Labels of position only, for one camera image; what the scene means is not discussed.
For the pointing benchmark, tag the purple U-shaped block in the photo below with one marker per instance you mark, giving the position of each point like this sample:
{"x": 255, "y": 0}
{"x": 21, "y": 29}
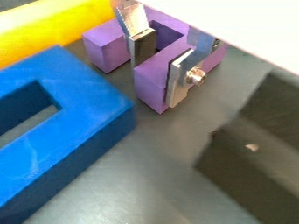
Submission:
{"x": 106, "y": 51}

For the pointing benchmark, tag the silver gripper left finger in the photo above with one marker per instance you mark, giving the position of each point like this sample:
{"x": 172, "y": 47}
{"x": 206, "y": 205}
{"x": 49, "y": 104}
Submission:
{"x": 140, "y": 36}

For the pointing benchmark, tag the black fixture bracket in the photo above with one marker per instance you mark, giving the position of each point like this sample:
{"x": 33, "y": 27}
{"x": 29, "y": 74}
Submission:
{"x": 251, "y": 158}

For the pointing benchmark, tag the yellow long bar block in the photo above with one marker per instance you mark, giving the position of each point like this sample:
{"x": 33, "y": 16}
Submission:
{"x": 45, "y": 23}

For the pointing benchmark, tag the blue U-shaped block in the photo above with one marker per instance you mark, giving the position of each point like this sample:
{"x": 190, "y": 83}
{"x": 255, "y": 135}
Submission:
{"x": 53, "y": 152}

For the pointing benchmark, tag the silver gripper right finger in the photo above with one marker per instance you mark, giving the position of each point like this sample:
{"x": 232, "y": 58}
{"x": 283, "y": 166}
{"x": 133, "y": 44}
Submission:
{"x": 185, "y": 67}

